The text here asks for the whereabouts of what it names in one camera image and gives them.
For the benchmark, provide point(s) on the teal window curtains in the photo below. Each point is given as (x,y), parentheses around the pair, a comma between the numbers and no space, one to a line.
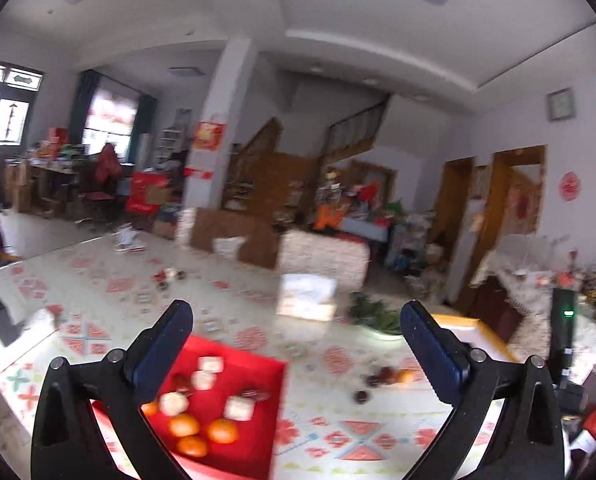
(85,105)

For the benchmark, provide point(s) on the wide wooden door frame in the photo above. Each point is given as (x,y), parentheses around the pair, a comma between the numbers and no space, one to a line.
(498,180)

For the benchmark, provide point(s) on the white lace cabinet cover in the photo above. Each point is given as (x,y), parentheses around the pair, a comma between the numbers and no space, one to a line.
(523,280)

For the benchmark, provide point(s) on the white cloth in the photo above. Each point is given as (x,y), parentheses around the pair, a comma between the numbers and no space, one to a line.
(227,247)

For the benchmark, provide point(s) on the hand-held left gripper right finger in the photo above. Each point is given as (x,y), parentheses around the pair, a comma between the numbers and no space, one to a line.
(430,355)

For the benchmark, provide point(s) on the round white candy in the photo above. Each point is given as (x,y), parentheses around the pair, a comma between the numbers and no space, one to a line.
(172,403)

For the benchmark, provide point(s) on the dark red date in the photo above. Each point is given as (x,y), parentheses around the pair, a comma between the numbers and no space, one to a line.
(373,380)

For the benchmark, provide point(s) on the red paper wall ornament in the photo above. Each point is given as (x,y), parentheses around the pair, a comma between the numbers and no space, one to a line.
(570,186)

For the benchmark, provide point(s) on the cluttered desk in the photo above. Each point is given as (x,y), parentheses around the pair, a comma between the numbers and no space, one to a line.
(47,165)

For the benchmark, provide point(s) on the white tissue box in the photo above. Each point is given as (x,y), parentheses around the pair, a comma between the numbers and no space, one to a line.
(307,297)

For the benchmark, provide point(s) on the brown chair back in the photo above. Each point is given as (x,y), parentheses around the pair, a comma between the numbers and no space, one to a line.
(263,247)

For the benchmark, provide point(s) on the dark red snack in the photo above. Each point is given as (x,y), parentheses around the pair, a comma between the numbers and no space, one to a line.
(254,393)

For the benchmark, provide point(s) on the yellow box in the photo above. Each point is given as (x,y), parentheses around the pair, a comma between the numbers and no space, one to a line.
(470,332)

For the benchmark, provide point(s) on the white shelf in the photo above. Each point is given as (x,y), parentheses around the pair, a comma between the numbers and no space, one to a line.
(172,140)

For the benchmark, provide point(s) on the patterned tablecloth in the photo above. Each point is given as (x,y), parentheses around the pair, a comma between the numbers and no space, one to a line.
(303,350)

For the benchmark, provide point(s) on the pile of colourful goods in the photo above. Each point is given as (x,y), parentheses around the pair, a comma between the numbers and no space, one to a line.
(368,210)

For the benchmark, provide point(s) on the white air conditioner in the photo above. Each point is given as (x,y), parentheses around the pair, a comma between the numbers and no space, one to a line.
(146,149)

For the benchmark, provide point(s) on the red cardboard box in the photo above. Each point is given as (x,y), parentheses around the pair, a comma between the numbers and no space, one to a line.
(147,192)

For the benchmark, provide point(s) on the black power adapter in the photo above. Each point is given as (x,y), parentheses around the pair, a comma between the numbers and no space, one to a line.
(2,321)

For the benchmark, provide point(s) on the white power strip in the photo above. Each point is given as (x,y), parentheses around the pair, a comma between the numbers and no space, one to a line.
(22,345)

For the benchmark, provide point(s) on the small orange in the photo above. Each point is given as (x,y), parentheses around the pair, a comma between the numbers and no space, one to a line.
(406,376)

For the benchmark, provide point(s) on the wooden staircase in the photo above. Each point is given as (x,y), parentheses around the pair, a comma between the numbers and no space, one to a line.
(273,170)

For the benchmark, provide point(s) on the plate of green vegetables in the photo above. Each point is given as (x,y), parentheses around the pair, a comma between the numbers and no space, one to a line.
(378,315)

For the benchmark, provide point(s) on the framed wall picture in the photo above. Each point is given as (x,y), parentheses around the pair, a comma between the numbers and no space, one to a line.
(561,104)

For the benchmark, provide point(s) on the red jacket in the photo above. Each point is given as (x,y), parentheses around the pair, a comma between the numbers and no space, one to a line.
(108,162)

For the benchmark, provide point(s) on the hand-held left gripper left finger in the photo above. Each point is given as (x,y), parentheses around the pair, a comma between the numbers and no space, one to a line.
(162,355)

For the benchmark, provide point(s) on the glass entrance door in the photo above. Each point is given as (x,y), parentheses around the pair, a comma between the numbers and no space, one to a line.
(7,120)

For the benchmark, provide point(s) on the red tray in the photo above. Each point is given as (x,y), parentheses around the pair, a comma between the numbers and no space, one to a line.
(258,375)

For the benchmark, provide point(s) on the patterned chair back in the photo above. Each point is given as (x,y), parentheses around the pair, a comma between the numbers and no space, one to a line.
(323,257)

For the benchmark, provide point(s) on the red wall calendar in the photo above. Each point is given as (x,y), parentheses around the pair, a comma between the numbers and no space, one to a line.
(207,136)

